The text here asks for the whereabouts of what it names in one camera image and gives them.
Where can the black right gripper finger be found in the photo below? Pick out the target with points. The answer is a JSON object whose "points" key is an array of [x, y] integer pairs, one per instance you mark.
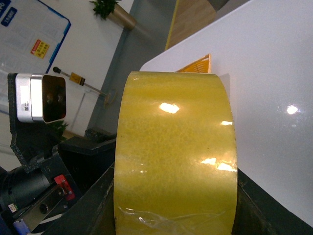
{"points": [[258, 213]]}

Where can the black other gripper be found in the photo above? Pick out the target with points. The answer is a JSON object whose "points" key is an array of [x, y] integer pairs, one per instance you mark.
{"points": [[84, 168]]}

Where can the clear yellowish tape roll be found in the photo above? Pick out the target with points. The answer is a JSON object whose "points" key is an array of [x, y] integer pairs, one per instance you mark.
{"points": [[176, 160]]}

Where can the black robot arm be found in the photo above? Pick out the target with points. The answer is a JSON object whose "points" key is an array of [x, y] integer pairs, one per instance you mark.
{"points": [[29, 201]]}

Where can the yellow woven basket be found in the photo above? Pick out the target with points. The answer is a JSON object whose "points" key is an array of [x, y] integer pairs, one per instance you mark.
{"points": [[202, 65]]}

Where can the potted green plant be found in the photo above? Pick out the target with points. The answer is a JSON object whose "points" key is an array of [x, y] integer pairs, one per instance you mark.
{"points": [[110, 9]]}

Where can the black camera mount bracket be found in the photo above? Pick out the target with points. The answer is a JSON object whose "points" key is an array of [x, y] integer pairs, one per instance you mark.
{"points": [[29, 139]]}

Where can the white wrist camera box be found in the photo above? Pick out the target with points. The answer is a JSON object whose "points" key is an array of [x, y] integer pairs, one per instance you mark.
{"points": [[40, 98]]}

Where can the white wall notice board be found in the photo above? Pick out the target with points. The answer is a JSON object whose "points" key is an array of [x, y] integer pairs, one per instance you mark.
{"points": [[31, 34]]}

